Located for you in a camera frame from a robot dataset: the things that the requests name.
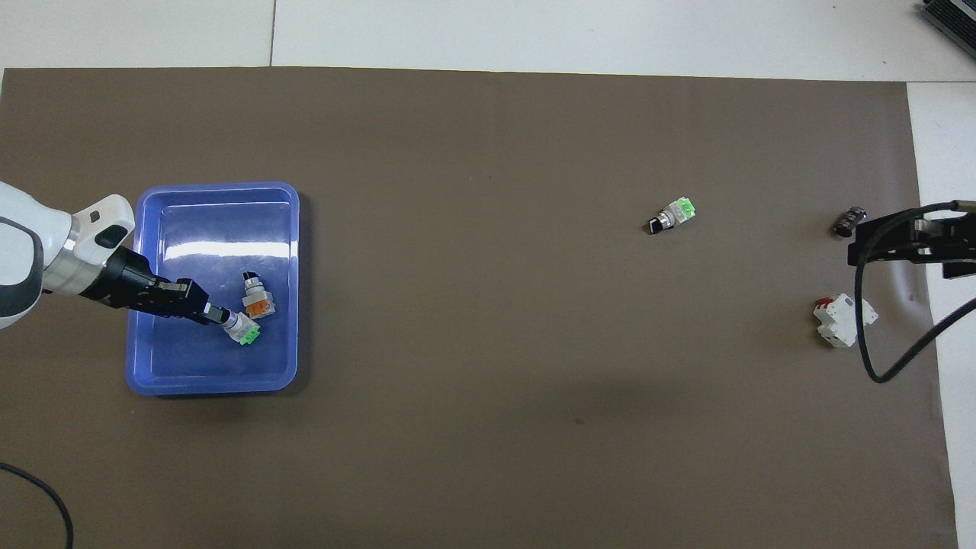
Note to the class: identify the selector switch orange base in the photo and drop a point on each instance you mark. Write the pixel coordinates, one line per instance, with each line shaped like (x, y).
(258, 301)

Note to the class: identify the dark brown terminal block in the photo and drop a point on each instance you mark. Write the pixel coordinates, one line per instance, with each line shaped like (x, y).
(848, 222)

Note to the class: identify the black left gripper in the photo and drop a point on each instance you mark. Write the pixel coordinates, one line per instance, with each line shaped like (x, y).
(126, 282)

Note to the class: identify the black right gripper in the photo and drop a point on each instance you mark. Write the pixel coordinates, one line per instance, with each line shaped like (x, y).
(961, 255)

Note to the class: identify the grey ridged device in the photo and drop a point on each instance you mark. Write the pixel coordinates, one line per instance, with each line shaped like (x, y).
(953, 19)

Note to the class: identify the selector switch green base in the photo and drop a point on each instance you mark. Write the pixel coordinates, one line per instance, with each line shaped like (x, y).
(675, 212)

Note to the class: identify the blue plastic tray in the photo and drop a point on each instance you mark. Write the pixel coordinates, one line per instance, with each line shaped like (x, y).
(191, 358)

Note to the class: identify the white red circuit breaker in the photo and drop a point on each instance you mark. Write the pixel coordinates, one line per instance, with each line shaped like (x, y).
(839, 320)

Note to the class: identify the selector switch white body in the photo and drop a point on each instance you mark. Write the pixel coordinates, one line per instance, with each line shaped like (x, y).
(244, 329)

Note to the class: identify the brown table mat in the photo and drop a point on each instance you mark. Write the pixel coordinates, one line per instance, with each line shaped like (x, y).
(488, 305)

